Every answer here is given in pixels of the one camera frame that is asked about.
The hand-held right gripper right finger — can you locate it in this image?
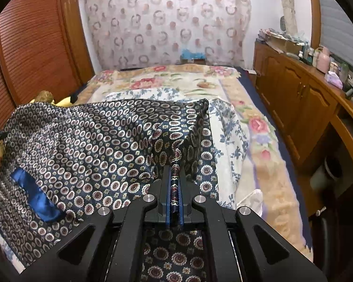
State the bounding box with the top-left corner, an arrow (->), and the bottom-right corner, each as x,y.
176,166 -> 328,282

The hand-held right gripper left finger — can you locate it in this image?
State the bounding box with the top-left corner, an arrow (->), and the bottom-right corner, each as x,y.
19,164 -> 172,282

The navy circle-patterned satin garment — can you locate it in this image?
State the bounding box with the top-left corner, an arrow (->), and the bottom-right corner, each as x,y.
0,98 -> 222,282

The brown plush toy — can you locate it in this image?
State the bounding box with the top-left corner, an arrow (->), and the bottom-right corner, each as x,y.
36,90 -> 55,104

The yellow plush toy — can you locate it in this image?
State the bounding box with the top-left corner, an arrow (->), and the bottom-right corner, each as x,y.
29,95 -> 78,107

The wooden louvered wardrobe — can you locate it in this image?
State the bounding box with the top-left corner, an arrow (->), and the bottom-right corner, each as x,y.
0,0 -> 95,183

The cream floral blanket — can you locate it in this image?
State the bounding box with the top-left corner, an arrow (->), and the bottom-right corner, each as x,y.
75,64 -> 314,263

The blue cloth bundle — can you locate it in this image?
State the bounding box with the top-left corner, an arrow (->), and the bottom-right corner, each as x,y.
180,48 -> 207,64

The grey waste bin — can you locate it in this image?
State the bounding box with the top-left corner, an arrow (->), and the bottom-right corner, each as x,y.
310,158 -> 344,201

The wooden sideboard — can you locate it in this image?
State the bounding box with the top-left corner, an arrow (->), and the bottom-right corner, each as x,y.
253,39 -> 353,183

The sheer circle-patterned curtain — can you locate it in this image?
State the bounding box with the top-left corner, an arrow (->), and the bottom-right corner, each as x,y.
78,0 -> 252,71

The cardboard box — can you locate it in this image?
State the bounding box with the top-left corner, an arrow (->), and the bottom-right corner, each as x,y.
266,34 -> 304,55

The purple tissue pack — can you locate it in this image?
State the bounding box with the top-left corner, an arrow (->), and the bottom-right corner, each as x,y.
324,71 -> 344,89

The pink bottle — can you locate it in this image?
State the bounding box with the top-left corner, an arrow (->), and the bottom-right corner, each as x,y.
316,47 -> 332,73

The tied beige drape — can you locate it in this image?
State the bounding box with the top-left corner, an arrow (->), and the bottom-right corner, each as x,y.
275,0 -> 298,36

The grey window blind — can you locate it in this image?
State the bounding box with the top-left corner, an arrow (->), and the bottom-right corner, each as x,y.
316,0 -> 353,80

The wooden window frame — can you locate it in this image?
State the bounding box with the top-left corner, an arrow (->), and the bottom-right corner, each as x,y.
306,0 -> 323,50

